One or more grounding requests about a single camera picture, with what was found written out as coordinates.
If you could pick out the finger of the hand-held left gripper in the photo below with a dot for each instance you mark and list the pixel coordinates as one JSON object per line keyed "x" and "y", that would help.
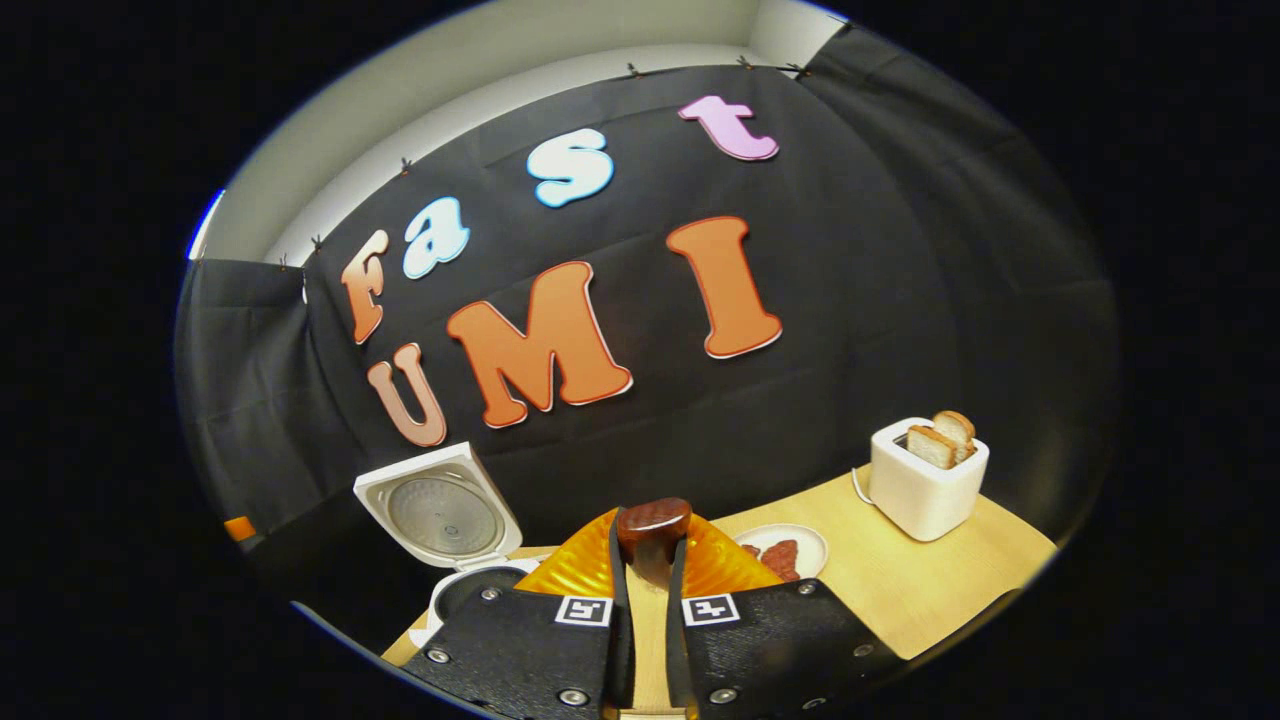
{"x": 240, "y": 529}

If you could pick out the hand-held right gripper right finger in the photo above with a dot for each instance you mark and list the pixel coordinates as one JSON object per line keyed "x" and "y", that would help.
{"x": 677, "y": 640}

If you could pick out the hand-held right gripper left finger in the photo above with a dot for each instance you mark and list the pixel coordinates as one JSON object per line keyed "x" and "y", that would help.
{"x": 621, "y": 620}

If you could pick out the white rice cooker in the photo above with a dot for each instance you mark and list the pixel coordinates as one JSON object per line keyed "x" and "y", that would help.
{"x": 445, "y": 515}

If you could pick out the white round plate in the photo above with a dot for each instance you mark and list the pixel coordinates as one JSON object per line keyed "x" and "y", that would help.
{"x": 810, "y": 545}

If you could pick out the white toaster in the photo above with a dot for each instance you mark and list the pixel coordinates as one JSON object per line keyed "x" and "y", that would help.
{"x": 920, "y": 495}

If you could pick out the ceiling light strip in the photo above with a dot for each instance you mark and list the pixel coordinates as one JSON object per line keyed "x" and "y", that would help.
{"x": 205, "y": 225}

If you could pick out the rounded toast slice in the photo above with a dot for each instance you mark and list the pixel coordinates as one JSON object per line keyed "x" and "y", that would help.
{"x": 958, "y": 430}

